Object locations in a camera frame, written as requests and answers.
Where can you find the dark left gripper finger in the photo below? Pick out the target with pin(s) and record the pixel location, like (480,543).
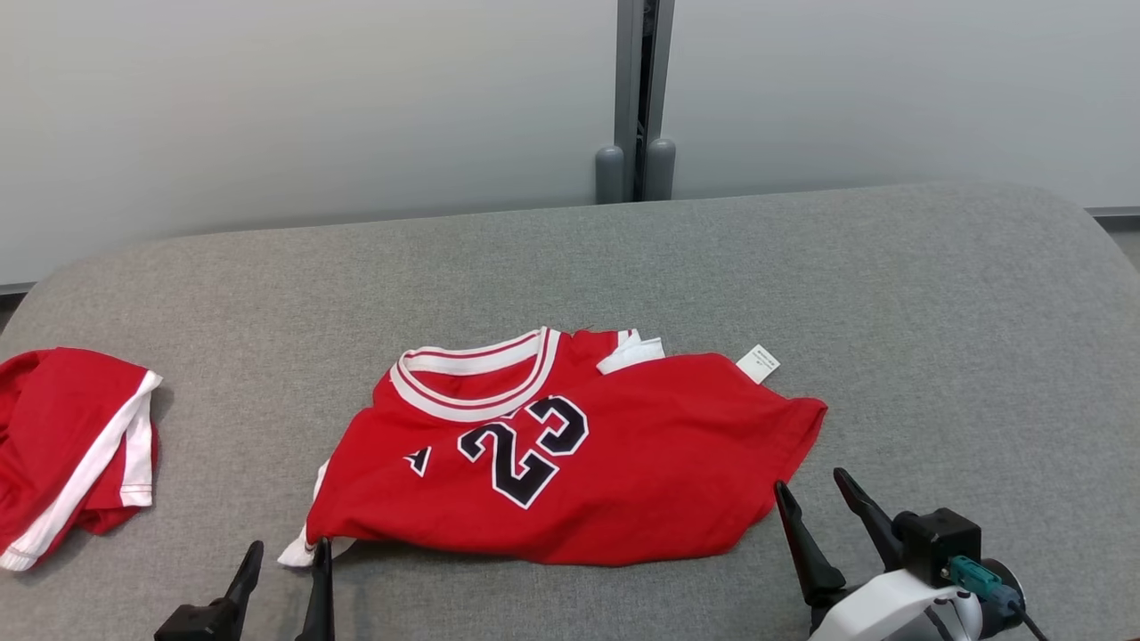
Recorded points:
(319,605)
(245,583)

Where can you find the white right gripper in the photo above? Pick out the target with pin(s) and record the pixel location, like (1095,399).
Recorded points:
(873,614)

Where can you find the red number 23 jersey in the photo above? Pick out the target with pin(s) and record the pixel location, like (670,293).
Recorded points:
(641,463)

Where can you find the red shorts white stripe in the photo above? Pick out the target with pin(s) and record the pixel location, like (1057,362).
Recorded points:
(53,427)

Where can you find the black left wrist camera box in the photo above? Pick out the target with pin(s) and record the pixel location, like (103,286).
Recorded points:
(196,625)

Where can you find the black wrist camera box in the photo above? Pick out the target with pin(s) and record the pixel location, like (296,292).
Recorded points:
(935,543)
(196,625)

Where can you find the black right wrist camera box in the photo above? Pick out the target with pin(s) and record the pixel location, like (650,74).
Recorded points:
(935,543)

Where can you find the teal right camera connector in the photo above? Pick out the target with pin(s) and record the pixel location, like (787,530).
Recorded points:
(973,577)

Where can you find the grey partition post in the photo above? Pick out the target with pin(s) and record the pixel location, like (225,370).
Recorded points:
(626,71)

